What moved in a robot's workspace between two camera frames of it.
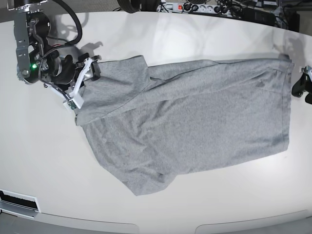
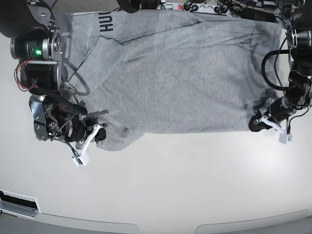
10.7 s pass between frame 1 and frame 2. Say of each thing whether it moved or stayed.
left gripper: moved
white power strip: stayed
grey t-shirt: moved
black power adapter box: stayed
